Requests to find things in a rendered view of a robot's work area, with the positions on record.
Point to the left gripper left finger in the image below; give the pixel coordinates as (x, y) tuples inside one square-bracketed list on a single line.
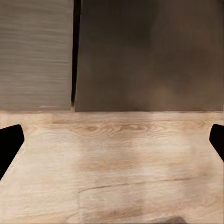
[(11, 140)]

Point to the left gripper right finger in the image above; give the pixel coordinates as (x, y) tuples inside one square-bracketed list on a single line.
[(217, 139)]

